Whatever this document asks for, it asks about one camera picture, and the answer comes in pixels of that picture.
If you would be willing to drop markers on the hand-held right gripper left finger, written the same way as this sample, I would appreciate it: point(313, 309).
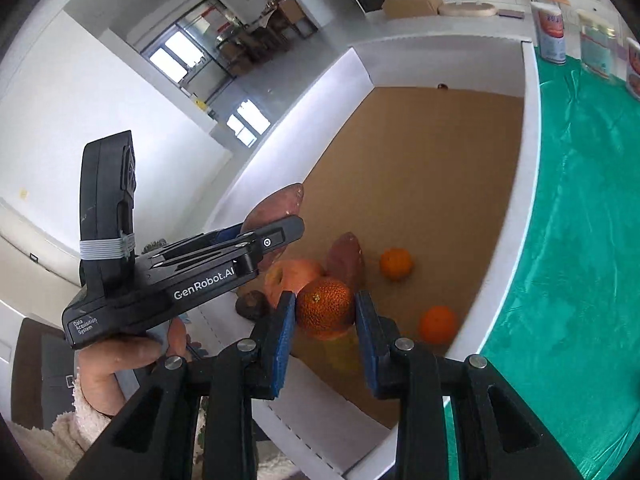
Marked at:
point(282, 345)

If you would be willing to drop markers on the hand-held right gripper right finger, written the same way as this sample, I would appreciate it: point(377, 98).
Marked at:
point(367, 345)

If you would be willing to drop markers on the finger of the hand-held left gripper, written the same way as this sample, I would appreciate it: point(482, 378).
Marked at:
point(280, 235)

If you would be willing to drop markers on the reddish brown sweet potato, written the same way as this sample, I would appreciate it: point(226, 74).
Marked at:
point(345, 257)
point(280, 205)

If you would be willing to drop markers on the red apple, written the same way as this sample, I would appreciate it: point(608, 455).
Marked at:
point(295, 275)

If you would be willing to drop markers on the dark brown taro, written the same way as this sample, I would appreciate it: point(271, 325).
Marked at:
point(250, 304)

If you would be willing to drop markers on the dark reddish orange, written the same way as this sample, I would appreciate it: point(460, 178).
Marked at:
point(325, 305)

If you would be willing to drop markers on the small orange tangerine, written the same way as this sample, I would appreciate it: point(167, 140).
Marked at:
point(396, 263)
point(438, 325)

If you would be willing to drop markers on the white cardboard box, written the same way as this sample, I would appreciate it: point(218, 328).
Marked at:
point(425, 170)

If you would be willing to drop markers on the person's left hand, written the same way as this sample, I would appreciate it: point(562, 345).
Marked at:
point(120, 365)

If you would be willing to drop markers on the wooden dining chair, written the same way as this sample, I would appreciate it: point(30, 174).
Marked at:
point(295, 15)

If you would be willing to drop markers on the brown cardboard box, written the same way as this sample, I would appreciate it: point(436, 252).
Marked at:
point(412, 5)

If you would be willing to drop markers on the round beige cushion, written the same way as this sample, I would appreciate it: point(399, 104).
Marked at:
point(467, 10)

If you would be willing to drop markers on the white can red blue label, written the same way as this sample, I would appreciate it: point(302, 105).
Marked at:
point(549, 32)

